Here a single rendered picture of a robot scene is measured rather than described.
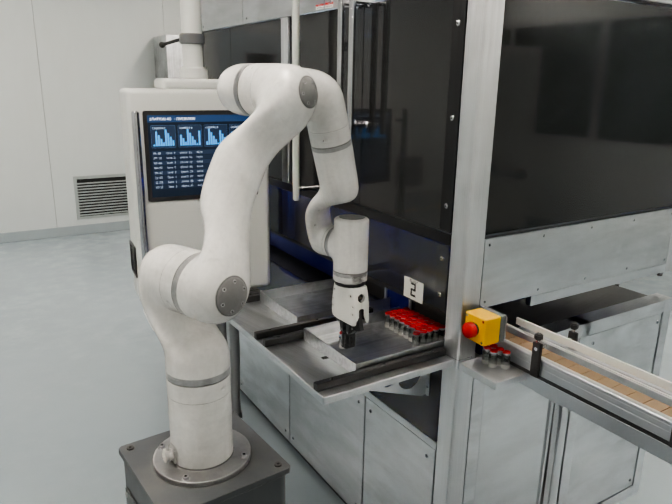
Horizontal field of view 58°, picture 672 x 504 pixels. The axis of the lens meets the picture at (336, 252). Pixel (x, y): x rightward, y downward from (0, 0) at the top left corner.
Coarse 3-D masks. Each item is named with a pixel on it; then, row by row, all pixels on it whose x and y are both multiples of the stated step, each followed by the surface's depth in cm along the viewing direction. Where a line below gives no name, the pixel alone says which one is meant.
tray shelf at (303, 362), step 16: (256, 304) 196; (240, 320) 183; (256, 320) 183; (272, 320) 183; (272, 352) 161; (288, 352) 162; (304, 352) 162; (320, 352) 162; (288, 368) 153; (304, 368) 153; (320, 368) 153; (336, 368) 153; (400, 368) 154; (416, 368) 154; (432, 368) 156; (304, 384) 146; (352, 384) 145; (368, 384) 145; (384, 384) 148; (320, 400) 140; (336, 400) 141
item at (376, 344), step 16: (384, 320) 184; (304, 336) 169; (320, 336) 172; (336, 336) 172; (368, 336) 172; (384, 336) 172; (400, 336) 172; (336, 352) 155; (352, 352) 162; (368, 352) 162; (384, 352) 162; (400, 352) 155; (416, 352) 158; (352, 368) 149
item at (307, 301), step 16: (288, 288) 203; (304, 288) 206; (320, 288) 210; (272, 304) 191; (288, 304) 196; (304, 304) 196; (320, 304) 196; (384, 304) 193; (288, 320) 182; (304, 320) 178
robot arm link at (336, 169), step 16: (320, 160) 130; (336, 160) 130; (352, 160) 132; (320, 176) 133; (336, 176) 131; (352, 176) 133; (320, 192) 137; (336, 192) 133; (352, 192) 134; (320, 208) 140; (320, 224) 146; (320, 240) 146
